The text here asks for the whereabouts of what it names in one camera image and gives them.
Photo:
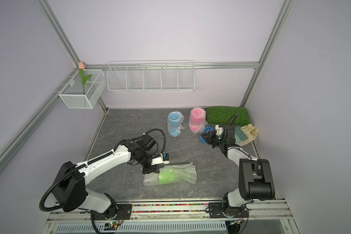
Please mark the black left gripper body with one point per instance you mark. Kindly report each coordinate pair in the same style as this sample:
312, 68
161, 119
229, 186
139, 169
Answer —
146, 161

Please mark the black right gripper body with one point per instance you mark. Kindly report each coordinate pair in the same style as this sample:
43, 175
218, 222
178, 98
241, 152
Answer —
217, 141

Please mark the bubble wrap sheet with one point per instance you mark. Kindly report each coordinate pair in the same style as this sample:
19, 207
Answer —
175, 123
197, 119
188, 173

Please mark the pink plastic wine glass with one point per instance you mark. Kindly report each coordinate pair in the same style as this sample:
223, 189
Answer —
197, 118

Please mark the green plastic wine glass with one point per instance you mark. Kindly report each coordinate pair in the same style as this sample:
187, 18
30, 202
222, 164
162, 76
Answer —
169, 176

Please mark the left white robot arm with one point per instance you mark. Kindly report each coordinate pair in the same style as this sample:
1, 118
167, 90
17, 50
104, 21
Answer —
69, 192

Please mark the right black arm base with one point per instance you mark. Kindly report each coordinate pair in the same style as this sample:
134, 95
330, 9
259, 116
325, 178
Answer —
221, 210

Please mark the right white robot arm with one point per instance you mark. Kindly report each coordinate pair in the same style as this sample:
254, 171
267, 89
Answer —
255, 180

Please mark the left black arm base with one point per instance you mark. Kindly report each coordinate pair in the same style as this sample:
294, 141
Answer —
119, 212

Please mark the green dustpan brush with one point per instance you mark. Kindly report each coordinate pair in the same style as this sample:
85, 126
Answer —
240, 136

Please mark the green artificial grass mat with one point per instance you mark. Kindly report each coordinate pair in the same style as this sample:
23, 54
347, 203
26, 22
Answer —
221, 115

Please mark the beige cloth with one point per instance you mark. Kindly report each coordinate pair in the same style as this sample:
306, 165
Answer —
251, 133

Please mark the artificial pink tulip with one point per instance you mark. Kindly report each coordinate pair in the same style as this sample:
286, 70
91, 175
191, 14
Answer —
84, 77

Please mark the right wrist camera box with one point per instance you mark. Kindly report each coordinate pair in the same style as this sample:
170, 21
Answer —
219, 130

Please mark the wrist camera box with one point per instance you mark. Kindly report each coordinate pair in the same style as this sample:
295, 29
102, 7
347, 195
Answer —
162, 159
219, 130

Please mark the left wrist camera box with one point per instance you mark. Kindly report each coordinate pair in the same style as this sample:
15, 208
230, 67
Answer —
162, 159

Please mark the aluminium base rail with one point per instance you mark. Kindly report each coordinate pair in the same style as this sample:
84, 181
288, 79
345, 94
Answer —
269, 217

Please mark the white wire wall shelf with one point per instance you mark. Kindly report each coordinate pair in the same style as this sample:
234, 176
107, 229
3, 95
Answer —
151, 76

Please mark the white slotted cable duct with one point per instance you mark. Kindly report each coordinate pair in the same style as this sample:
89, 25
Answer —
142, 227

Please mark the white mesh wall basket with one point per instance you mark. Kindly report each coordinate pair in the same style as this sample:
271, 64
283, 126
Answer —
72, 93

